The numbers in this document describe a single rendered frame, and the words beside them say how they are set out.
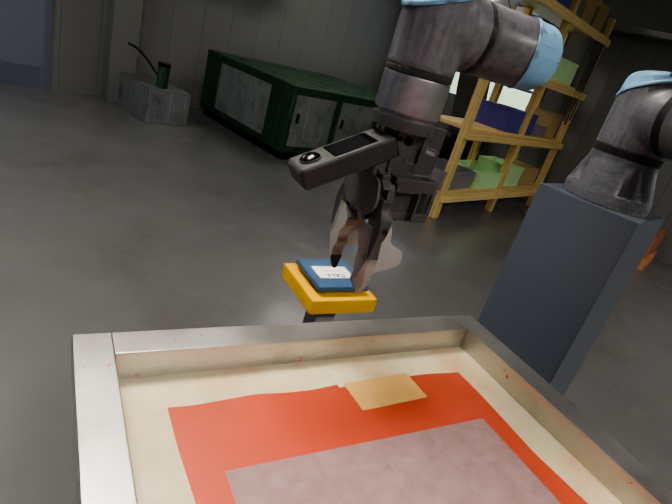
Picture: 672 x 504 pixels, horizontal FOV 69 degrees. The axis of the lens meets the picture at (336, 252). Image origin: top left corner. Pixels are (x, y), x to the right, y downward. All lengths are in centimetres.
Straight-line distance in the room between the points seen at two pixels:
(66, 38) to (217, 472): 608
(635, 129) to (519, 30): 43
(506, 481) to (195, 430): 34
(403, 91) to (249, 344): 33
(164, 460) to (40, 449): 134
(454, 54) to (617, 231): 51
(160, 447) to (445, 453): 31
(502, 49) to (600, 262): 50
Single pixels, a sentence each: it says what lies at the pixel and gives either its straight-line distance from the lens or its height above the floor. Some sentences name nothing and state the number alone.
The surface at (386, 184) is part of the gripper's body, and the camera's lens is 55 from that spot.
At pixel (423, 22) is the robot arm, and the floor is 137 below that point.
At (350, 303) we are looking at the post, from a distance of 83.
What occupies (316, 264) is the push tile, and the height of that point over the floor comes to 97.
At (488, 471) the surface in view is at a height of 96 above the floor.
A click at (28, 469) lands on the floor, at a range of 179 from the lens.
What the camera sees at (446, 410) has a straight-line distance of 67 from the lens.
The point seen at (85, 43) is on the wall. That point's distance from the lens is 647.
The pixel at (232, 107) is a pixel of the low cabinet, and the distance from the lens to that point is 616.
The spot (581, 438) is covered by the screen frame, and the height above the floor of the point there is 98.
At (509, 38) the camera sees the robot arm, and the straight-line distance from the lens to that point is 58.
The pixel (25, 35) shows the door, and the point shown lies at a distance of 628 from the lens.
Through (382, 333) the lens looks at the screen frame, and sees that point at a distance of 70.
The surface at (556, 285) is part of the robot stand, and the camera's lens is 99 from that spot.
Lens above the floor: 134
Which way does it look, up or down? 23 degrees down
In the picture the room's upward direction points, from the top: 17 degrees clockwise
